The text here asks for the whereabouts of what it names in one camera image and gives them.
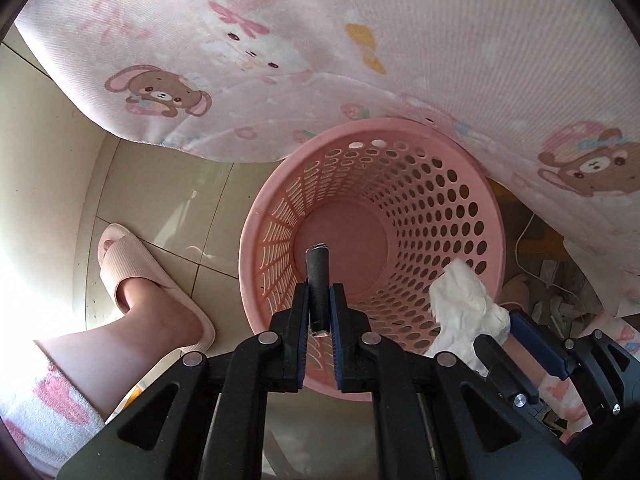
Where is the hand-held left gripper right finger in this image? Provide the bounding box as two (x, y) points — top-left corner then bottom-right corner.
(330, 282), (591, 480)

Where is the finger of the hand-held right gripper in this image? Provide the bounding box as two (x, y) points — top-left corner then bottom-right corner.
(472, 335), (546, 411)
(507, 310), (626, 421)

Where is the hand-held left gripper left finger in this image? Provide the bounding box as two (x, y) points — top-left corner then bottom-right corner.
(55, 282), (311, 480)

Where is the white tissue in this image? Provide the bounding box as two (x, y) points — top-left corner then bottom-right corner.
(425, 259), (511, 378)

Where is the black cylindrical stick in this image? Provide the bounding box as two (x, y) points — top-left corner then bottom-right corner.
(306, 242), (332, 337)

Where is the pink plastic perforated basket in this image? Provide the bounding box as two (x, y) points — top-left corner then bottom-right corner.
(239, 119), (507, 395)

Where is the person's right leg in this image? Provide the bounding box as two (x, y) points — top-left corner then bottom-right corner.
(505, 337), (548, 391)

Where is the person's leg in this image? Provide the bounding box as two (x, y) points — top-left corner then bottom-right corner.
(35, 280), (206, 421)
(505, 337), (548, 391)

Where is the pink slipper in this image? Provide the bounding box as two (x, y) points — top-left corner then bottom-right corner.
(500, 277), (533, 311)
(97, 223), (217, 358)

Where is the person's left leg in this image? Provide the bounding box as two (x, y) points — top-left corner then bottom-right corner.
(35, 280), (206, 421)

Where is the pink cartoon printed bedsheet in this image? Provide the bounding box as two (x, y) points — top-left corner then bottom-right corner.
(15, 0), (640, 311)

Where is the white cable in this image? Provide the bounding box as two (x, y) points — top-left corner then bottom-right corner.
(514, 212), (551, 286)

